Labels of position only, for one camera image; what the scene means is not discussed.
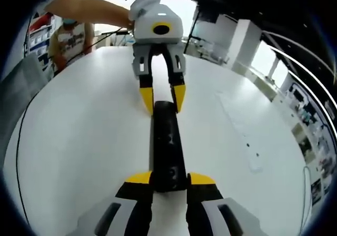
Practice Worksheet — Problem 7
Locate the white storage shelf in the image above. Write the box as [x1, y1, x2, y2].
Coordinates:
[25, 12, 57, 71]

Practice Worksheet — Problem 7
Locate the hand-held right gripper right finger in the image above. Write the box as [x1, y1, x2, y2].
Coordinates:
[185, 171, 268, 236]

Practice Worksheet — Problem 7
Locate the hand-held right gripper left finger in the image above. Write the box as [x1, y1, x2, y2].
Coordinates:
[75, 171, 154, 236]

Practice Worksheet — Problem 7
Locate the white square pillar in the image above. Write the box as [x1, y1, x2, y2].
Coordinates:
[231, 18, 264, 74]

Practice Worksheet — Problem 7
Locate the blue wall display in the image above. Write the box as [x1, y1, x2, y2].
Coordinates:
[285, 80, 334, 205]

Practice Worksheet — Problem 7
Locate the black remote control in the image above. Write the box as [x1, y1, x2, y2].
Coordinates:
[151, 101, 188, 193]

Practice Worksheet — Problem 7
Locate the grey mesh office chair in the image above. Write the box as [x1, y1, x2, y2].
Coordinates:
[0, 53, 52, 131]

